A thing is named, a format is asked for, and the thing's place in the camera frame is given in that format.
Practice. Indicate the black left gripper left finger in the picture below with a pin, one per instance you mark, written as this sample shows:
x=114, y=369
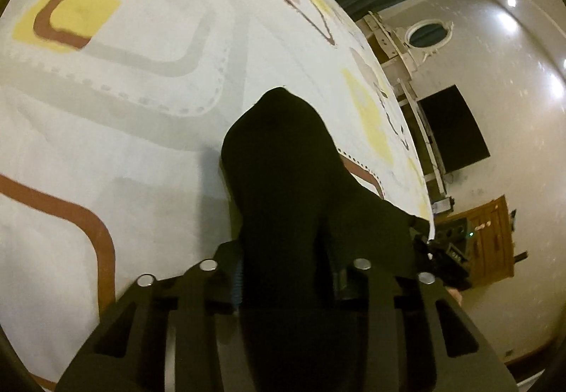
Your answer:
x=127, y=350

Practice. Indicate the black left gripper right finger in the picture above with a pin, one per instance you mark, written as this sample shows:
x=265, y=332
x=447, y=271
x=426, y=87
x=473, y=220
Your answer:
x=409, y=334

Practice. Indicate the black pants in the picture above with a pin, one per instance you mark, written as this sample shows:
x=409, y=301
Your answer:
x=305, y=218

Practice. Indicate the person's right hand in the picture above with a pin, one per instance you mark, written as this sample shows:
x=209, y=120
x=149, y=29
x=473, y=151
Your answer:
x=455, y=294

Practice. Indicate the brown wooden cabinet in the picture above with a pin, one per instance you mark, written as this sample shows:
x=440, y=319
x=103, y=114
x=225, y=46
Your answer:
x=483, y=237

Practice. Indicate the small device on console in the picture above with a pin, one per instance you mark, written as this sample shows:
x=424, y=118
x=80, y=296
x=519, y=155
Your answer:
x=446, y=205

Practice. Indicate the black flat television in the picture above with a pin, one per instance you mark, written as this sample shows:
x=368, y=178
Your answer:
x=454, y=129

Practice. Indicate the white dressing table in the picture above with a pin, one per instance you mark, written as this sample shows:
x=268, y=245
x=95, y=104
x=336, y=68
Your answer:
x=392, y=53

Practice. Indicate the white oval mirror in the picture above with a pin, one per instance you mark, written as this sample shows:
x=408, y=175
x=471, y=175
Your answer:
x=425, y=37

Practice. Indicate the patterned white bed sheet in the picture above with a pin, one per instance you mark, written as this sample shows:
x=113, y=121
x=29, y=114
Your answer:
x=112, y=118

